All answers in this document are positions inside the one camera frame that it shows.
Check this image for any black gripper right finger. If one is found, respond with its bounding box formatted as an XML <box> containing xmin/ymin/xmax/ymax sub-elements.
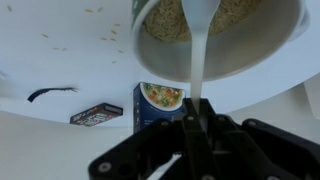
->
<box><xmin>200</xmin><ymin>99</ymin><xmax>320</xmax><ymax>180</ymax></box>

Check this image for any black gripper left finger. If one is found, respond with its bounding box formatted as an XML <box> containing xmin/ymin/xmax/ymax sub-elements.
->
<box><xmin>88</xmin><ymin>98</ymin><xmax>217</xmax><ymax>180</ymax></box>

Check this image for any round white table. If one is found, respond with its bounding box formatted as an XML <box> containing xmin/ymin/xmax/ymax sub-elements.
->
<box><xmin>0</xmin><ymin>0</ymin><xmax>319</xmax><ymax>126</ymax></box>

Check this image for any blue pasta box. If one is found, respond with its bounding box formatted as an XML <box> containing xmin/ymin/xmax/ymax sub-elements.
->
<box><xmin>133</xmin><ymin>82</ymin><xmax>185</xmax><ymax>132</ymax></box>

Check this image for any dark candy box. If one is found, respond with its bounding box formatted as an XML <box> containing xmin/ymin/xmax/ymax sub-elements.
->
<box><xmin>70</xmin><ymin>103</ymin><xmax>123</xmax><ymax>127</ymax></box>

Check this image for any white plastic spoon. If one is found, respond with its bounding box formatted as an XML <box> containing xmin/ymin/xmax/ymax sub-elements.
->
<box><xmin>182</xmin><ymin>0</ymin><xmax>221</xmax><ymax>112</ymax></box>

